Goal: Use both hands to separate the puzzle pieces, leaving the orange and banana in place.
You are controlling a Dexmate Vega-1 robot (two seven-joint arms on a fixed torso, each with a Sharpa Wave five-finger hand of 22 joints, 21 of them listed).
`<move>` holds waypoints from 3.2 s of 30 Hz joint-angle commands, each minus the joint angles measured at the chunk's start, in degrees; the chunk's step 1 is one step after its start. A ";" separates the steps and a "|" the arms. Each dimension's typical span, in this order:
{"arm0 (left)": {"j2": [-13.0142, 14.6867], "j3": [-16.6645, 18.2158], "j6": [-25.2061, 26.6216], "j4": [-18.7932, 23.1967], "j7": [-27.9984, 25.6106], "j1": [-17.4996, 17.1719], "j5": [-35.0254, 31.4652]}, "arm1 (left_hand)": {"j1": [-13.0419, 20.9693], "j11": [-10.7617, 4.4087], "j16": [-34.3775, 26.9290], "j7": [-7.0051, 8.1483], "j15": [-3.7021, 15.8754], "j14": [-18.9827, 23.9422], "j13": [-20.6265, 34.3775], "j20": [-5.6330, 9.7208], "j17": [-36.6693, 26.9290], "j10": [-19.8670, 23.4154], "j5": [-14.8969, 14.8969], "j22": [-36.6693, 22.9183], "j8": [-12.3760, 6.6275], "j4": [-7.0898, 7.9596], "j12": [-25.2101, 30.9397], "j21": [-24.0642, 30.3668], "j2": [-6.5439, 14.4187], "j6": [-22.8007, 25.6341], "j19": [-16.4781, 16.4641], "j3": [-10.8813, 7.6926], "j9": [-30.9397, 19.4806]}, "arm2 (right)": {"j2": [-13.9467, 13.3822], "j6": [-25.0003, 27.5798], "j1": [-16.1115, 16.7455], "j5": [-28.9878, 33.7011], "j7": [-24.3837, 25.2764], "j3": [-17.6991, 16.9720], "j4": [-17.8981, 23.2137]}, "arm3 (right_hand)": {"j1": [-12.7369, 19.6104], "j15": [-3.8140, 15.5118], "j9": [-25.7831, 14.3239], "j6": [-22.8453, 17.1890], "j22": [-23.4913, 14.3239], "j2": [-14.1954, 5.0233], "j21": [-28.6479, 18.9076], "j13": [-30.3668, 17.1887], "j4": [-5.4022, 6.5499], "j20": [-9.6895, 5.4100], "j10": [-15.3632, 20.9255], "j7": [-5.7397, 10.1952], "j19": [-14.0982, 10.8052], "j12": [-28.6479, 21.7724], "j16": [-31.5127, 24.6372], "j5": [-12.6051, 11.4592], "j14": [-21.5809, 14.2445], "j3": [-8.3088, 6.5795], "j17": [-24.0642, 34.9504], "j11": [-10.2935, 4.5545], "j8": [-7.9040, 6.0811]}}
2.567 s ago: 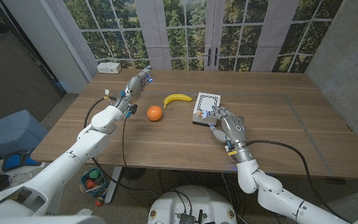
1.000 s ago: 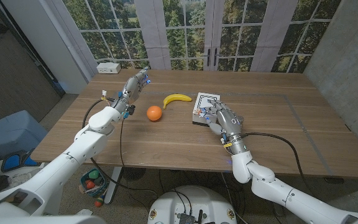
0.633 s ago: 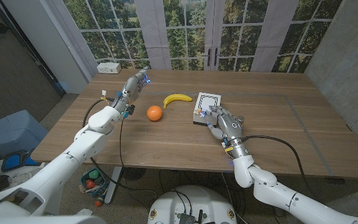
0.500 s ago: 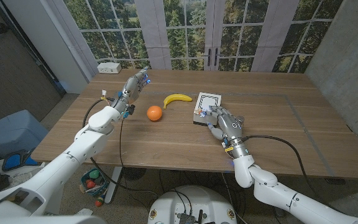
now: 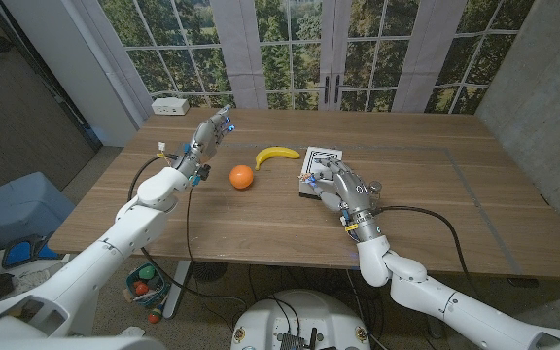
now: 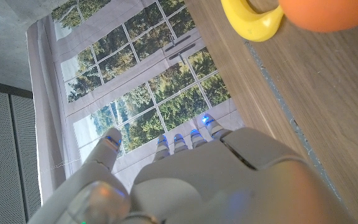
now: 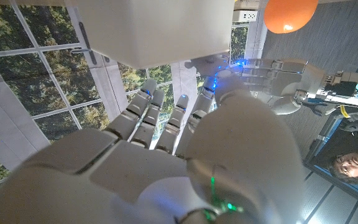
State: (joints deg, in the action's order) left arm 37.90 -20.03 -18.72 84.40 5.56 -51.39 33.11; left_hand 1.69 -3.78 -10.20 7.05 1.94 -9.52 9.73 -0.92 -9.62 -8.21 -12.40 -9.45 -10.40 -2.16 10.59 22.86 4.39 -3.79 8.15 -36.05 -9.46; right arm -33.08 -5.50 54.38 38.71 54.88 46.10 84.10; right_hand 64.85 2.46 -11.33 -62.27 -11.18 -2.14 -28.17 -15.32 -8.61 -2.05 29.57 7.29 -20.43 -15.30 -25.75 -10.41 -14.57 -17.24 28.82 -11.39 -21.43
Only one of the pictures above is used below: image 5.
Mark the white table leg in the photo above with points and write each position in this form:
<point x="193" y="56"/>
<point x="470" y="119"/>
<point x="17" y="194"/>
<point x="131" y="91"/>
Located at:
<point x="178" y="291"/>

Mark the dark wooden door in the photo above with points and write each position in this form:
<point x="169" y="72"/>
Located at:
<point x="12" y="121"/>

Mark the white power strip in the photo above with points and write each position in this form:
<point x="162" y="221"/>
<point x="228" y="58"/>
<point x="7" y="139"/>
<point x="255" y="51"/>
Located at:
<point x="170" y="105"/>

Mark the orange fruit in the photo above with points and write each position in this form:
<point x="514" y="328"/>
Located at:
<point x="241" y="177"/>

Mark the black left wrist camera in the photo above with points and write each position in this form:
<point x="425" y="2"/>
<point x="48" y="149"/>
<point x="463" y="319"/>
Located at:
<point x="204" y="171"/>

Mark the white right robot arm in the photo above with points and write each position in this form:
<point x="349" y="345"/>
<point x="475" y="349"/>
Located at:
<point x="430" y="296"/>

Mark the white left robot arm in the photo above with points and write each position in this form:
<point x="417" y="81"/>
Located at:
<point x="105" y="248"/>

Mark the printed window backdrop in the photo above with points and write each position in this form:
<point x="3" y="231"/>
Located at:
<point x="285" y="48"/>

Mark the yellow banana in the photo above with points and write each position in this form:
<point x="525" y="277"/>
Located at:
<point x="275" y="153"/>

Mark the white box with black frame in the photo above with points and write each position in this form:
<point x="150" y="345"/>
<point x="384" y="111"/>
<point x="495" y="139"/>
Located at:
<point x="321" y="153"/>

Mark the clear right wrist camera housing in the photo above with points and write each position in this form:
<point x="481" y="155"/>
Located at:
<point x="375" y="189"/>

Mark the blue basket of toys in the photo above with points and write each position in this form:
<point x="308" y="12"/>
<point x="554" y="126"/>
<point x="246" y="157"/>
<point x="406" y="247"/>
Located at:
<point x="146" y="284"/>

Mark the blue-grey upholstered seat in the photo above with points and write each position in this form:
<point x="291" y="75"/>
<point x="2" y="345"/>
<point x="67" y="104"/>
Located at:
<point x="17" y="209"/>

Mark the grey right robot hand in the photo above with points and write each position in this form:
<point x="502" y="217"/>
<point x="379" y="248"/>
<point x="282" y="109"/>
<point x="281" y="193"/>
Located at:
<point x="353" y="189"/>

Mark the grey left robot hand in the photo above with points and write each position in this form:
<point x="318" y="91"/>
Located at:
<point x="204" y="136"/>

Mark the small orange floor toy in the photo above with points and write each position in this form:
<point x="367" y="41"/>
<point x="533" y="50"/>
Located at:
<point x="154" y="318"/>

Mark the black round floor disc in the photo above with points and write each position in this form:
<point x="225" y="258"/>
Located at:
<point x="209" y="271"/>

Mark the white robot torso base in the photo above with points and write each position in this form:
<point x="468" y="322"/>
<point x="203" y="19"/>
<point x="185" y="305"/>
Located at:
<point x="299" y="316"/>

